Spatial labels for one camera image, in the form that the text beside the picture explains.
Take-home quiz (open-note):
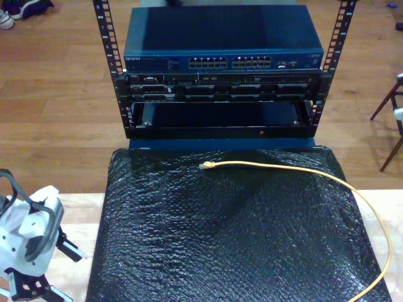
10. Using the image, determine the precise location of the yellow network cable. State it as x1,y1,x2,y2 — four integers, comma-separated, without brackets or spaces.
198,159,394,301

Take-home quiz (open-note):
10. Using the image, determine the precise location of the black bubble wrap mat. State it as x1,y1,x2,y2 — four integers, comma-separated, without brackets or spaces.
85,147,393,302

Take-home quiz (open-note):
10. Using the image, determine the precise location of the blue base box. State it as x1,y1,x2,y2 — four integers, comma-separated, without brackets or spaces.
128,137,317,152

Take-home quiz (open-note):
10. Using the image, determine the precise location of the black rack shelf tray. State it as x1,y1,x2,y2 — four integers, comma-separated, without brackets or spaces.
127,100,316,140

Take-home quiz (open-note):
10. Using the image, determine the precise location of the black metal equipment rack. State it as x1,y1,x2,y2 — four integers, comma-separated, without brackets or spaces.
92,0,358,140

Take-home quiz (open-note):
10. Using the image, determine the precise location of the black rack server unit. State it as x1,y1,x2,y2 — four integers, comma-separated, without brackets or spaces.
125,72,319,103

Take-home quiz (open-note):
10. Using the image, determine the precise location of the white sneaker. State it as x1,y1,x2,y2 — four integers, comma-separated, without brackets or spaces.
0,9,16,31

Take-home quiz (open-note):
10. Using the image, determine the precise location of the dark shoe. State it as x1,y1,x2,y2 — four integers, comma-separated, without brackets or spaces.
8,0,55,20

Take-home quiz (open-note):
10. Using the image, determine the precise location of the wooden leg chair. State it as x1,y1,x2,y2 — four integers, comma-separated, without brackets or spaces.
370,74,403,173

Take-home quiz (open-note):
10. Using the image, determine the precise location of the blue network switch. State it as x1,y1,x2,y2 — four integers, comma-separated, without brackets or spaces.
123,5,325,72

